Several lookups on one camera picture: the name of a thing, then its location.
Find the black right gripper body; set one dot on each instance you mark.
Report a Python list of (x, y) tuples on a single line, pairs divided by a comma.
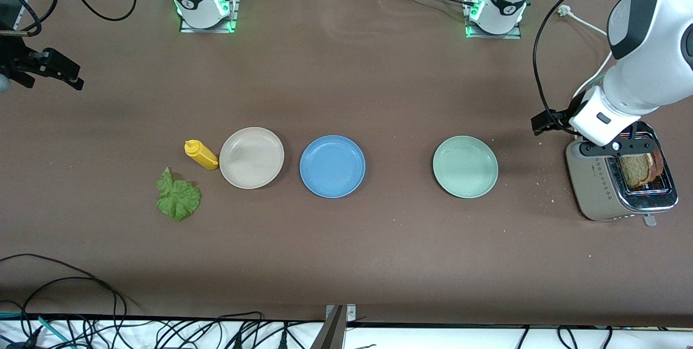
[(16, 60)]

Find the brown bread slice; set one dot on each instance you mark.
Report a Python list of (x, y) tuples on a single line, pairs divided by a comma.
[(658, 165), (636, 170)]

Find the yellow mustard squeeze bottle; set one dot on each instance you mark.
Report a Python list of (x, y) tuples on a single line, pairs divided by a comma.
[(204, 158)]

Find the green lettuce leaf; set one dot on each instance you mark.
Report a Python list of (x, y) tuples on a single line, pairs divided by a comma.
[(178, 200)]

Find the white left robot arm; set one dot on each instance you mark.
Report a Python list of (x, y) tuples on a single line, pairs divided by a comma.
[(649, 84)]

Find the pale green round plate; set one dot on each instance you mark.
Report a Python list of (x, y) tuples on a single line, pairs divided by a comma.
[(465, 166)]

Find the blue round plate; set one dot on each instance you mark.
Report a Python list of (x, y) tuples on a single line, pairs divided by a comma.
[(332, 166)]

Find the beige round plate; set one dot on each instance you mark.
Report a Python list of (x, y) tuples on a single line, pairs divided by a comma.
[(252, 158)]

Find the silver beige toaster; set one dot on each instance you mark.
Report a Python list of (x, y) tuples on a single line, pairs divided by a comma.
[(595, 186)]

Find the white lower board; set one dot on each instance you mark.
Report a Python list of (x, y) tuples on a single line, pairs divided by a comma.
[(433, 339)]

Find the dark slanted metal bar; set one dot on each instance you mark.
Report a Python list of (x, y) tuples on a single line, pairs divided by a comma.
[(331, 335)]

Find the right gripper black side bracket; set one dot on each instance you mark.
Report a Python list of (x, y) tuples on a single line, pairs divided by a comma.
[(59, 67)]

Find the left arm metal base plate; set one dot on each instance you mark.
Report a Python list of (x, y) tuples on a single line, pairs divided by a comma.
[(509, 35)]

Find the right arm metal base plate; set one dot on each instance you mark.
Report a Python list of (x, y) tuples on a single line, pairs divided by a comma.
[(234, 13)]

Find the small grey metal bracket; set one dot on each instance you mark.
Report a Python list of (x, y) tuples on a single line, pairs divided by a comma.
[(351, 314)]

